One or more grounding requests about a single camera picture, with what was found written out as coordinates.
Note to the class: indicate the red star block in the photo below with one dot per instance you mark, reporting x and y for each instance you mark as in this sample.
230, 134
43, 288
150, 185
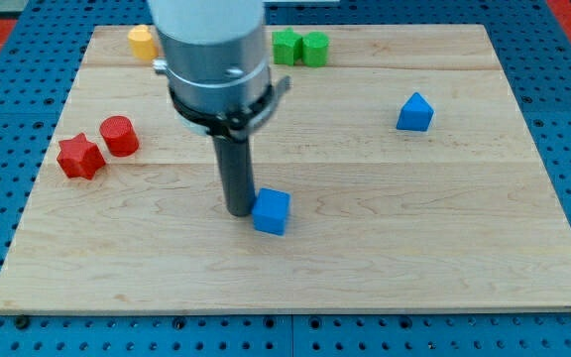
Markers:
79, 158

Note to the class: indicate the blue cube block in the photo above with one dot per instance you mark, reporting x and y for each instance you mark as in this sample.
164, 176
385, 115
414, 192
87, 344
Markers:
270, 212

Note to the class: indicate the green star block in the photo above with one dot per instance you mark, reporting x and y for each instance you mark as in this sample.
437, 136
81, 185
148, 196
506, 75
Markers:
287, 46

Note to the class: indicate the yellow heart block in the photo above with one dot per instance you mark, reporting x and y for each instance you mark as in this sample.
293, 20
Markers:
141, 43

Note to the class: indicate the wooden board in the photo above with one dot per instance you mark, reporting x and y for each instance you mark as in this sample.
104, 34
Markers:
460, 218

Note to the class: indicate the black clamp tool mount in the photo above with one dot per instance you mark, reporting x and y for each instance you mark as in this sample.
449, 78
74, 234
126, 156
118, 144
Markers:
237, 125

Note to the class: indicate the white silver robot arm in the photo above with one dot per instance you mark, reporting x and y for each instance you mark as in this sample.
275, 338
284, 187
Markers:
220, 84

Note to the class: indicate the green cylinder block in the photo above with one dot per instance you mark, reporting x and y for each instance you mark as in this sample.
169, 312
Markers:
315, 47

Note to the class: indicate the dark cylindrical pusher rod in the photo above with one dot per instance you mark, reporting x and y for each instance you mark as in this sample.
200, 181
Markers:
234, 163

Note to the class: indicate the blue triangular prism block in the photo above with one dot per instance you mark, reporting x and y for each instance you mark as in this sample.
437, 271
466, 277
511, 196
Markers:
416, 114

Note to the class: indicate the red cylinder block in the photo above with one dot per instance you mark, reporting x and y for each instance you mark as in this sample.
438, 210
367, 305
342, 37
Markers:
119, 136

